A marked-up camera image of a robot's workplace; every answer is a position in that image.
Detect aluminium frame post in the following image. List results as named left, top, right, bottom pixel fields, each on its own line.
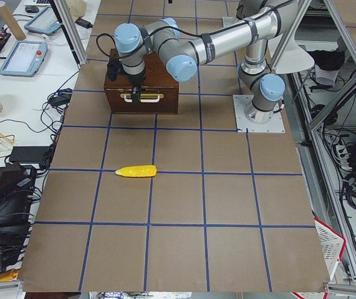
left=50, top=0, right=87, bottom=65

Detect dark wooden drawer box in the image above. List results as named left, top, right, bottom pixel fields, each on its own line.
left=103, top=53, right=179, bottom=114

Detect white red plastic basket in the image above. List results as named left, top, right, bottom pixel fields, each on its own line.
left=314, top=218, right=346, bottom=280

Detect black power adapter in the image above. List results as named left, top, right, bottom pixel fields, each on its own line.
left=75, top=18, right=93, bottom=29

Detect yellow toy corn cob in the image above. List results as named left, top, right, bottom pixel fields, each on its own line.
left=115, top=164, right=157, bottom=178

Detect white plastic chair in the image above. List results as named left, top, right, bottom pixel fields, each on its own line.
left=268, top=29, right=314, bottom=74

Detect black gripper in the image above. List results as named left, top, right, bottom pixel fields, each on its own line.
left=129, top=70, right=147, bottom=103

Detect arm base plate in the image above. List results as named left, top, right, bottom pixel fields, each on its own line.
left=233, top=95, right=286, bottom=134

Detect black corrugated cable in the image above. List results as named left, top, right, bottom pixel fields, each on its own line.
left=95, top=33, right=125, bottom=63

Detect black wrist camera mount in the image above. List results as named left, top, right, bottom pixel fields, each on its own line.
left=106, top=56, right=121, bottom=82

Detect blue teach pendant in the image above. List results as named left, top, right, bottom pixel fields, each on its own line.
left=24, top=6, right=60, bottom=36
left=0, top=41, right=48, bottom=77

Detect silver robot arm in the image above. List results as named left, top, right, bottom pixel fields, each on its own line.
left=114, top=1, right=299, bottom=124

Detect cardboard tube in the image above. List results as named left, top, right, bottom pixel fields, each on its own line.
left=0, top=1, right=26, bottom=40

